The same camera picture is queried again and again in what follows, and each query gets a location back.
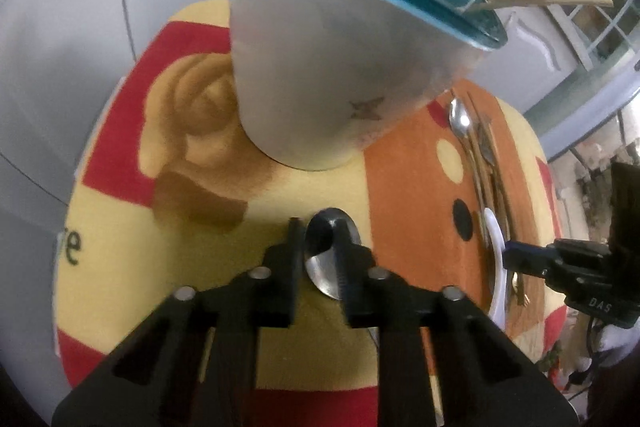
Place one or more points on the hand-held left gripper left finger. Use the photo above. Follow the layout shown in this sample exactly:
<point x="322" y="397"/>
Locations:
<point x="295" y="252"/>

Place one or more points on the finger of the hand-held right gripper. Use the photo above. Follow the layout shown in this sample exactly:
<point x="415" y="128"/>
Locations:
<point x="517" y="254"/>

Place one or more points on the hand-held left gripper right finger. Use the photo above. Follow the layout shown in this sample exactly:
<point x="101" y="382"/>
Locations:
<point x="345" y="267"/>

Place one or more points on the white plastic spoon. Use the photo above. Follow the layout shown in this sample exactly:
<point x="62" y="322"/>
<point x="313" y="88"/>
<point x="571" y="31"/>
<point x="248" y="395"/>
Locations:
<point x="495" y="227"/>

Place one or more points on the dark thin chopstick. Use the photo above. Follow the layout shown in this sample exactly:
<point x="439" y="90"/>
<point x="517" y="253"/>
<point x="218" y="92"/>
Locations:
<point x="475" y="109"/>

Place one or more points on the white utensil holder teal lid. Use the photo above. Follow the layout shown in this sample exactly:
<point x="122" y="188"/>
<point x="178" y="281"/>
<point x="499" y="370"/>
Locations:
<point x="310" y="57"/>

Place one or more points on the person's right hand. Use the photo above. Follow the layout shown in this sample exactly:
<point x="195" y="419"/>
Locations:
<point x="612" y="342"/>

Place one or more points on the printed orange yellow blanket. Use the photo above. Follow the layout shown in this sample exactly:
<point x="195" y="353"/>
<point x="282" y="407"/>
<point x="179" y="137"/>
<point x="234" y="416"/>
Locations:
<point x="200" y="257"/>

